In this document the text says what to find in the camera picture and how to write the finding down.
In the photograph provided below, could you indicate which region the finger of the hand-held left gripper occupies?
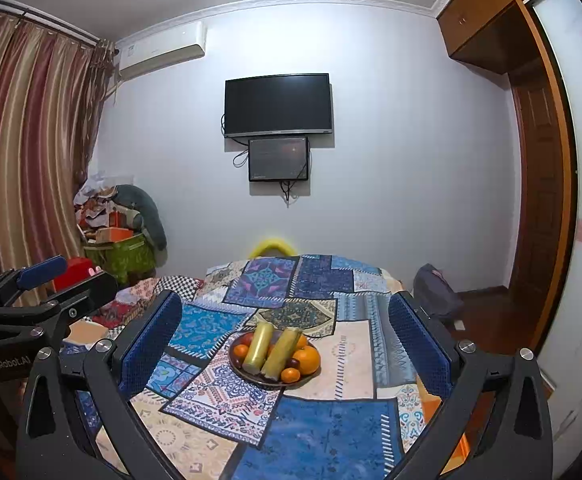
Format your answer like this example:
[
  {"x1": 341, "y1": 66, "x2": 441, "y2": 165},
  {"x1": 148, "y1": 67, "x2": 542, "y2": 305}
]
[
  {"x1": 0, "y1": 256, "x2": 68, "y2": 311},
  {"x1": 0, "y1": 271, "x2": 120, "y2": 342}
]

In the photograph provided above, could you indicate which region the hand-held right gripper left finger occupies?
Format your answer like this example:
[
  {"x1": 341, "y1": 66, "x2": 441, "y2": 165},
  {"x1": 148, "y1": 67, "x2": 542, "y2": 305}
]
[{"x1": 15, "y1": 290, "x2": 184, "y2": 480}]

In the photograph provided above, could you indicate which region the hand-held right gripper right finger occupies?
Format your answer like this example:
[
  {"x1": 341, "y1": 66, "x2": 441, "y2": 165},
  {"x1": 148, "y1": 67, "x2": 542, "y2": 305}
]
[{"x1": 388, "y1": 290, "x2": 557, "y2": 480}]

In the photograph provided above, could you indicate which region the pale green cucumber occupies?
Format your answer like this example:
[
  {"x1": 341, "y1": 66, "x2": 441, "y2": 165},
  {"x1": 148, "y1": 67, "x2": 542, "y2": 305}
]
[
  {"x1": 243, "y1": 321, "x2": 275, "y2": 375},
  {"x1": 261, "y1": 326, "x2": 304, "y2": 380}
]

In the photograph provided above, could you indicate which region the dark purple plate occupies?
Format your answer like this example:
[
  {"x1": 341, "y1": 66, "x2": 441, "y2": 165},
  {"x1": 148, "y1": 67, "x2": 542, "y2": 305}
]
[{"x1": 228, "y1": 330, "x2": 322, "y2": 387}]

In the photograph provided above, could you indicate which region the red plastic object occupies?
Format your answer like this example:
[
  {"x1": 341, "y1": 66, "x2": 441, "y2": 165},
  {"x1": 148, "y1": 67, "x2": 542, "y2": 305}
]
[{"x1": 53, "y1": 257, "x2": 98, "y2": 292}]

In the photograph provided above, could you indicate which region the beige cardboard box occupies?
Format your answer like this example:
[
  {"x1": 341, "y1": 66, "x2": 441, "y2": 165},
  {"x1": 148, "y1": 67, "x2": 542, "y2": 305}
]
[{"x1": 65, "y1": 319, "x2": 108, "y2": 345}]

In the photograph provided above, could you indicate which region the orange box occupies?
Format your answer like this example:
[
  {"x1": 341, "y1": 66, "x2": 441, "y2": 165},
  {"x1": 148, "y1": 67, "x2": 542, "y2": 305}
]
[{"x1": 96, "y1": 226, "x2": 135, "y2": 247}]

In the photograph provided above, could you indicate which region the grey backpack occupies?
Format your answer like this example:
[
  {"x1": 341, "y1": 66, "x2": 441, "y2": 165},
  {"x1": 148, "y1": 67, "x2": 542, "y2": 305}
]
[{"x1": 413, "y1": 263, "x2": 465, "y2": 319}]

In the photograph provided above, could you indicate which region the black white checkered cloth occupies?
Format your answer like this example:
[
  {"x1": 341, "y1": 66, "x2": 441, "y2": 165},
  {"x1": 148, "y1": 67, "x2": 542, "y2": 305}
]
[{"x1": 158, "y1": 275, "x2": 206, "y2": 307}]

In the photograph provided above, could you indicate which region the pile of crumpled paper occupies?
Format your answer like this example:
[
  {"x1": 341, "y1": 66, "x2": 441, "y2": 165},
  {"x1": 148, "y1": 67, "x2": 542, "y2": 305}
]
[{"x1": 73, "y1": 172, "x2": 122, "y2": 235}]

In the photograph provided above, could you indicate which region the beige patterned cloth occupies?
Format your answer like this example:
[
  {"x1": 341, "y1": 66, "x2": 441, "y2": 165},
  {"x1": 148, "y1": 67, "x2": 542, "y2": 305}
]
[{"x1": 96, "y1": 390, "x2": 242, "y2": 480}]

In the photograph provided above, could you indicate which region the blue patchwork tablecloth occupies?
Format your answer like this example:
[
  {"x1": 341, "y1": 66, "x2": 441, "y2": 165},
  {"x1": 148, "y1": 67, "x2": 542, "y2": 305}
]
[{"x1": 68, "y1": 254, "x2": 452, "y2": 480}]

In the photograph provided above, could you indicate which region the striped brown curtain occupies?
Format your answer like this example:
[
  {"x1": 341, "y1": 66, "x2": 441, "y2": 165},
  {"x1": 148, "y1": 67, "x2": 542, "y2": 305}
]
[{"x1": 0, "y1": 2, "x2": 118, "y2": 286}]

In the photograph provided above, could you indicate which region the white appliance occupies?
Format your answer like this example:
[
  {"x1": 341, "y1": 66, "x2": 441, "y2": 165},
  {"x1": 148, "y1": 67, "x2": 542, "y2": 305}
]
[{"x1": 538, "y1": 312, "x2": 582, "y2": 461}]

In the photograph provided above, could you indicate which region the yellow object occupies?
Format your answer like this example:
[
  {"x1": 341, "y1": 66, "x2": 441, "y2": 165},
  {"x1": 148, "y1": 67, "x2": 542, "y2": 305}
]
[{"x1": 249, "y1": 237, "x2": 297, "y2": 259}]

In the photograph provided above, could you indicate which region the brown wooden door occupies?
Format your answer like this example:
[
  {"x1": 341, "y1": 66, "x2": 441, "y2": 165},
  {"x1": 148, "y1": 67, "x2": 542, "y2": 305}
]
[{"x1": 508, "y1": 72, "x2": 574, "y2": 356}]

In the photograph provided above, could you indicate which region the white air conditioner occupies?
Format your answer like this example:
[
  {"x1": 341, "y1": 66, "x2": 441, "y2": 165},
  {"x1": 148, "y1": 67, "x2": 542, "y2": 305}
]
[{"x1": 113, "y1": 21, "x2": 207, "y2": 81}]

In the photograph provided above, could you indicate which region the wooden overhead cabinet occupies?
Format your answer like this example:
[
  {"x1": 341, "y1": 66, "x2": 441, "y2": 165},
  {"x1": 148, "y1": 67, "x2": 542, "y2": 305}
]
[{"x1": 436, "y1": 0, "x2": 563, "y2": 77}]

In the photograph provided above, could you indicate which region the small black wall monitor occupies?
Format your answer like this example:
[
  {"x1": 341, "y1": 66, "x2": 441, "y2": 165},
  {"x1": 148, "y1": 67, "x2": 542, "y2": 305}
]
[{"x1": 248, "y1": 136, "x2": 311, "y2": 182}]

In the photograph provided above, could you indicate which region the large black wall television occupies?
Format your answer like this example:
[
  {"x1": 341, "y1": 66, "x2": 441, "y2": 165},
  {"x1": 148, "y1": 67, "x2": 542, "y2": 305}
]
[{"x1": 224, "y1": 73, "x2": 334, "y2": 138}]

